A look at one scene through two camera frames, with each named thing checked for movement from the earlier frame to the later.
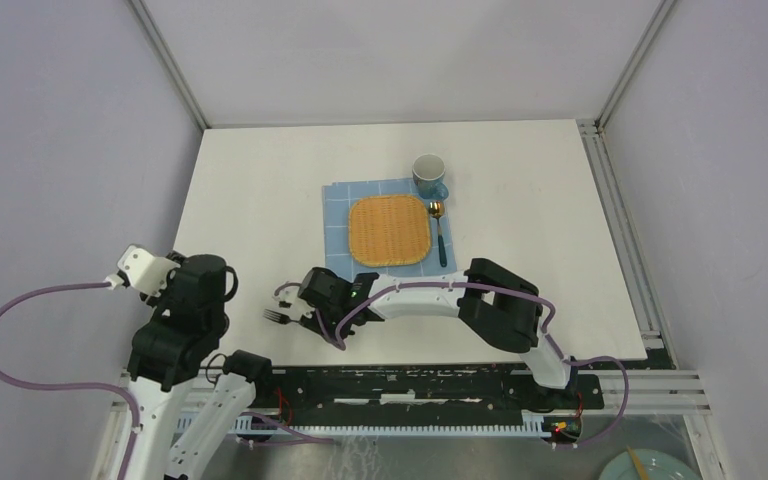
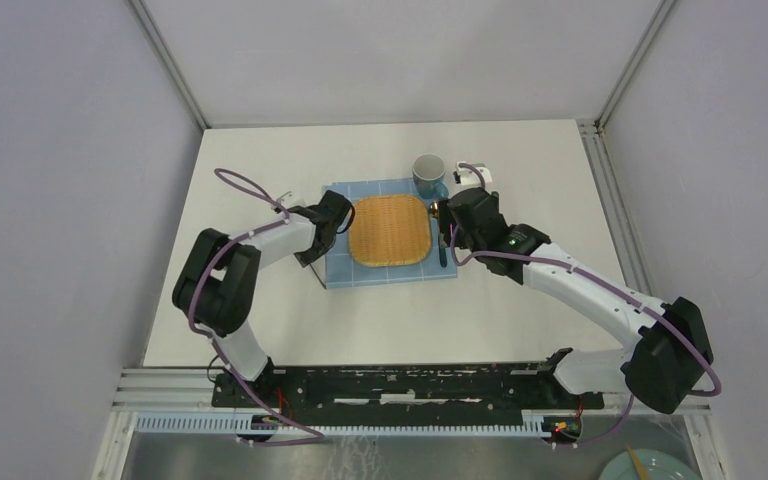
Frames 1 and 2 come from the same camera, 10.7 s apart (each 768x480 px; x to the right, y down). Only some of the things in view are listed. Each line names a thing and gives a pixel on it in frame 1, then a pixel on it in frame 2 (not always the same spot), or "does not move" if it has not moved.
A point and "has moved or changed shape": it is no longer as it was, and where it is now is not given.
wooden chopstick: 638,463 does not move
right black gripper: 312,323 → 446,217
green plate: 657,464 does not move
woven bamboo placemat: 390,230 does not move
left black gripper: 165,299 → 305,257
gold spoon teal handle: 436,209 does not move
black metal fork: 281,318 has moved or changed shape
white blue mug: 428,174 does not move
